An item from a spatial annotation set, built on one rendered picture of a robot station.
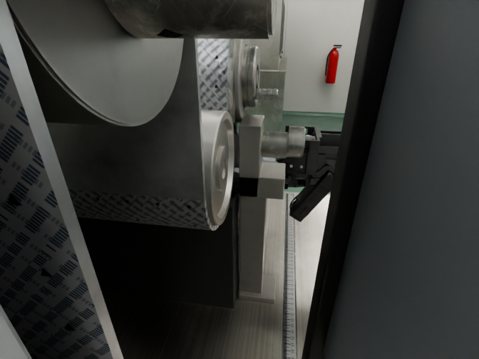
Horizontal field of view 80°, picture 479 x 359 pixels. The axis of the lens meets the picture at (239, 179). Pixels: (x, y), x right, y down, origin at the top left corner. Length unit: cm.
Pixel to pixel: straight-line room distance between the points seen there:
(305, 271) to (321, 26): 451
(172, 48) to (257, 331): 41
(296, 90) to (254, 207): 461
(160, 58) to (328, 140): 35
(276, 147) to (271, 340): 29
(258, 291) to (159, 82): 41
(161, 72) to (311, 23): 475
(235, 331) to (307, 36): 464
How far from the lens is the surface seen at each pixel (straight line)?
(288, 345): 48
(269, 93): 37
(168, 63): 18
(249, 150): 35
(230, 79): 32
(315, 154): 45
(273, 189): 38
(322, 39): 491
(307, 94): 499
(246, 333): 49
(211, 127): 26
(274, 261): 59
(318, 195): 50
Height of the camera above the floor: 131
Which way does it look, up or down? 28 degrees down
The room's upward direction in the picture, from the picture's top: straight up
